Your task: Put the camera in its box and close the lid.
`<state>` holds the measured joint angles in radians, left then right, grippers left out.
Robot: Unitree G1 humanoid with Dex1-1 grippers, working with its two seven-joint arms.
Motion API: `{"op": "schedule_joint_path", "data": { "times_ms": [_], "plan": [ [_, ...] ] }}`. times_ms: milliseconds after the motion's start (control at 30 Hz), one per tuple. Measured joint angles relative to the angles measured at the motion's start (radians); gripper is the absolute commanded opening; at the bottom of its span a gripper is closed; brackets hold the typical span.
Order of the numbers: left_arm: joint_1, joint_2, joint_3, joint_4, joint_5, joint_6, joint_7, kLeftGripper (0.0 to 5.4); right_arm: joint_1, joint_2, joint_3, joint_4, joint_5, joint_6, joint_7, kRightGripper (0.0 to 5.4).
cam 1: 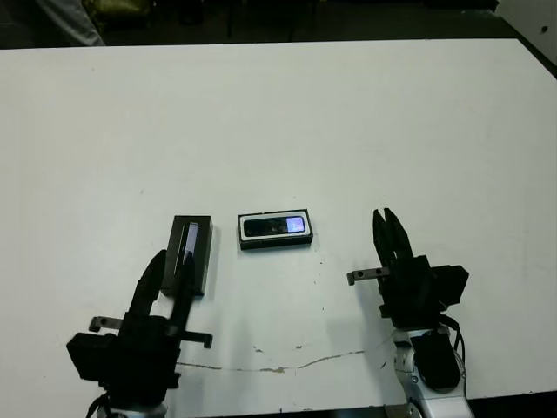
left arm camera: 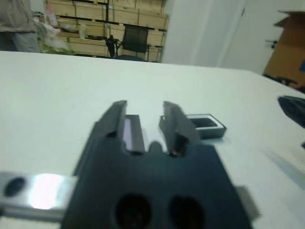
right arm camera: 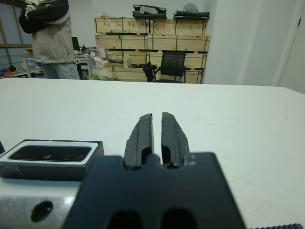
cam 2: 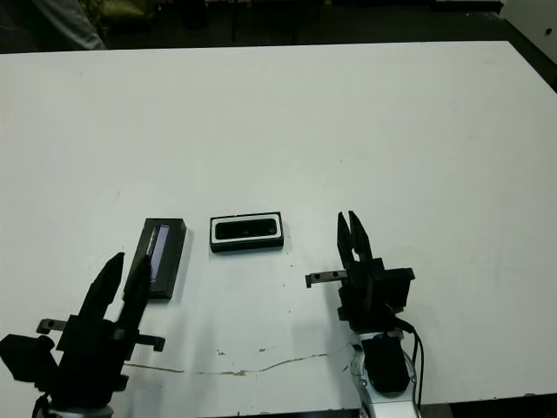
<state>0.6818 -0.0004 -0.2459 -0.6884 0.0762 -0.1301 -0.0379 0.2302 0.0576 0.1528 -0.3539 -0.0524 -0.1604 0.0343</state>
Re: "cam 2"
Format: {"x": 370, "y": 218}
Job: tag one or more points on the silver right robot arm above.
{"x": 383, "y": 405}

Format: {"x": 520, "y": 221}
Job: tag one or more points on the white cabinet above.
{"x": 535, "y": 39}

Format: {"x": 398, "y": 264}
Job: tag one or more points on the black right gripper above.
{"x": 361, "y": 300}

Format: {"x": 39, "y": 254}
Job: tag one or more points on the black box base white liner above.
{"x": 243, "y": 247}

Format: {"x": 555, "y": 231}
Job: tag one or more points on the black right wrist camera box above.
{"x": 398, "y": 287}

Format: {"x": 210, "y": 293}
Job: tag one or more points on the black box lid with strip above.
{"x": 174, "y": 244}

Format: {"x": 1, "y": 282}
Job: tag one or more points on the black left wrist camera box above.
{"x": 26, "y": 357}

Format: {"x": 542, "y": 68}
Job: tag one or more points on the person in grey trousers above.
{"x": 74, "y": 26}

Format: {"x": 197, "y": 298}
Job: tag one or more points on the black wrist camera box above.
{"x": 26, "y": 357}
{"x": 398, "y": 287}

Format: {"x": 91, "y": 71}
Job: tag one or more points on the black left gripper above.
{"x": 91, "y": 361}

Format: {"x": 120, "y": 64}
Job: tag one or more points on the yellow green bag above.
{"x": 122, "y": 11}

